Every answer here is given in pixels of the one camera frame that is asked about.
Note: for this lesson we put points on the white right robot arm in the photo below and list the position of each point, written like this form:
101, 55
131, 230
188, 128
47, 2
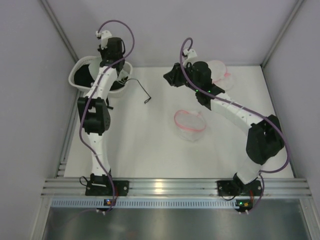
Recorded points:
264, 137

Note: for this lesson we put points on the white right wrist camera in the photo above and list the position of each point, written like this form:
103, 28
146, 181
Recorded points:
189, 55

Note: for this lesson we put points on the white plastic laundry basket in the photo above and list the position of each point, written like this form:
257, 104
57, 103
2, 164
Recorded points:
82, 61

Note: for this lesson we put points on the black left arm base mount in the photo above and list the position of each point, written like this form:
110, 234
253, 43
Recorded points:
101, 186

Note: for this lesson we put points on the white mesh laundry bag front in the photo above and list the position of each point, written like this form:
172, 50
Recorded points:
190, 124

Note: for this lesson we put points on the aluminium corner post right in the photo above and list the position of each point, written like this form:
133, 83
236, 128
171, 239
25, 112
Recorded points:
283, 30

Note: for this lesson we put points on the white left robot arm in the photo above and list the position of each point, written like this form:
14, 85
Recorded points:
93, 111

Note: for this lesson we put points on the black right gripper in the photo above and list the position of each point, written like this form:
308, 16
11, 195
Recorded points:
175, 77

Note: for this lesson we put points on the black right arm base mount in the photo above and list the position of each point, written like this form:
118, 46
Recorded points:
235, 188

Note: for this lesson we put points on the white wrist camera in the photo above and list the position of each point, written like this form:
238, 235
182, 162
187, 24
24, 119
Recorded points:
189, 55
104, 37

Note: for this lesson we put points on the black garment in basket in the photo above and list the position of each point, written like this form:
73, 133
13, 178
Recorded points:
83, 78

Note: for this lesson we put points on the grey slotted cable duct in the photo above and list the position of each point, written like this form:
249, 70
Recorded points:
144, 203

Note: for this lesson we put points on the aluminium corner post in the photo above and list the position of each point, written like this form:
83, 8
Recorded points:
58, 28
283, 30

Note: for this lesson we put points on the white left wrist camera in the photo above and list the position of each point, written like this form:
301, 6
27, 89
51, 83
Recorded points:
104, 37

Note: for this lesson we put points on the aluminium corner post left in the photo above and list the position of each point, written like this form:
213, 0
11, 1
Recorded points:
58, 28

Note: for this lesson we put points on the mint green bra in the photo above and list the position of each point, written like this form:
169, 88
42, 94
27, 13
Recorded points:
124, 74

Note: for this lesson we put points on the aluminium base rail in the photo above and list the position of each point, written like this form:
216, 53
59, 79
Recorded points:
275, 188

